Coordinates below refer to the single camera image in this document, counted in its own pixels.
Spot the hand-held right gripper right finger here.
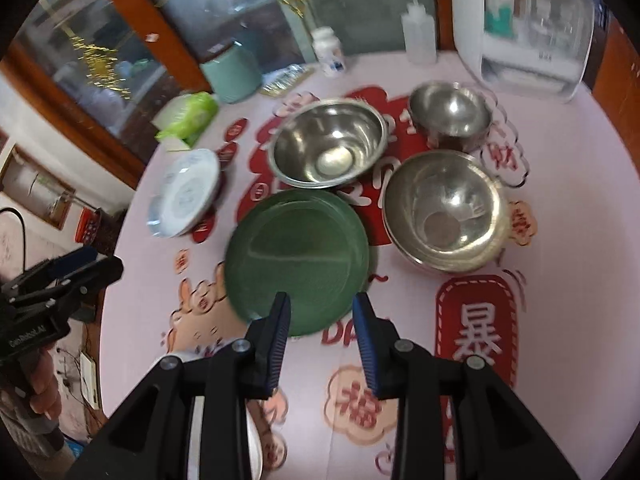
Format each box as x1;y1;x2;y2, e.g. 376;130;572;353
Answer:
352;292;581;480

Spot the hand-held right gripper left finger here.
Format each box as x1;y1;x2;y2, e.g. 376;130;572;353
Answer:
65;291;292;480

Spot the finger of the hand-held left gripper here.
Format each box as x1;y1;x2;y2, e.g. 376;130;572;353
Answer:
0;246;99;295
9;255;125;312

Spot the green plate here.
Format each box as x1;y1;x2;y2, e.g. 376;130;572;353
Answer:
224;189;372;338

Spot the plain white plate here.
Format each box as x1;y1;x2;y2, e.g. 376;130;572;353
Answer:
189;394;264;480

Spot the blue patterned white plate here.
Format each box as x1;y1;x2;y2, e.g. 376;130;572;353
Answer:
147;148;222;239

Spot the deep steel bowl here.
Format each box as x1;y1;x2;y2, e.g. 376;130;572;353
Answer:
382;149;512;275

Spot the wide-rimmed steel bowl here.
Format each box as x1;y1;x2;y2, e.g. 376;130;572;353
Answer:
267;99;389;189

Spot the small steel bowl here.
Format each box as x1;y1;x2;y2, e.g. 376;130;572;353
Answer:
407;81;494;152

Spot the person's left forearm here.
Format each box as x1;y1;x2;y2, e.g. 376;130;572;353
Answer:
0;392;67;461

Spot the person's left hand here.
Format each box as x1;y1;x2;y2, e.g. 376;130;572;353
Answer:
26;349;64;420

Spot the red basket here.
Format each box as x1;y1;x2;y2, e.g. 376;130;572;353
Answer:
73;208;104;249

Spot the white power strip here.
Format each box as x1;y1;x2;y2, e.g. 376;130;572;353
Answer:
79;351;102;409

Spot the green tissue pack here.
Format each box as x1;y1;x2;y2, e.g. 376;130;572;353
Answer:
154;91;221;150

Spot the mint green canister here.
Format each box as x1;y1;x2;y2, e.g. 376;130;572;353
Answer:
200;42;264;106

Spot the printed pink tablecloth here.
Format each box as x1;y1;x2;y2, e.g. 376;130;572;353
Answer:
97;50;640;480

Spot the silver foil packet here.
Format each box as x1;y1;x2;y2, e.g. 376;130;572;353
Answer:
259;64;315;99

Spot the wooden glass-door cabinet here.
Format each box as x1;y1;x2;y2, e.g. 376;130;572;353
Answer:
0;0;451;192

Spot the white pill bottle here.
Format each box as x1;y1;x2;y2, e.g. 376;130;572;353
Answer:
310;27;347;77

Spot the clear squeeze bottle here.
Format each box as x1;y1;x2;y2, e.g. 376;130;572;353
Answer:
400;0;439;66

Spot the white countertop appliance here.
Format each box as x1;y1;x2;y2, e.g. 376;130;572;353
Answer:
447;0;597;106

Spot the brown wooden cabinet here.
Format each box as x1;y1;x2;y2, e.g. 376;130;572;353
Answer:
591;7;640;176

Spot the black cable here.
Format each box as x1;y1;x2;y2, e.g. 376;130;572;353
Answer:
0;207;32;281

